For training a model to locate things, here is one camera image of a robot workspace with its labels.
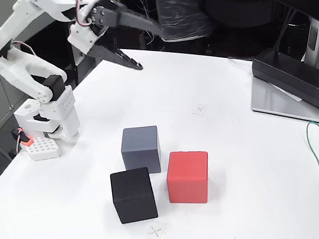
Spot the grey cube block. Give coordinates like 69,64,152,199
118,124,164,177

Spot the black cube block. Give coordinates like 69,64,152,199
109,166,160,225

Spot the black computer tower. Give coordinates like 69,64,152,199
107,22,148,54

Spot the plastic-wrapped black bin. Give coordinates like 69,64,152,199
151,0,216,44

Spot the white perforated clamp block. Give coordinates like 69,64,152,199
23,134,64,163

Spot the orange connector clip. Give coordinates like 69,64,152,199
10,126,34,149

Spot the red cube block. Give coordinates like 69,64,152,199
163,147,214,208

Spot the silver monitor stand base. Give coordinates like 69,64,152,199
247,69,319,140

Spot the white paper sheet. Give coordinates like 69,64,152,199
270,78,303,105

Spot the black power adapter brick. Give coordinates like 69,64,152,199
249,42,319,117

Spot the silver monitor stand neck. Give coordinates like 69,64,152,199
295,15,319,73

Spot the red white servo cable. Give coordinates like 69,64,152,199
7,0,98,61

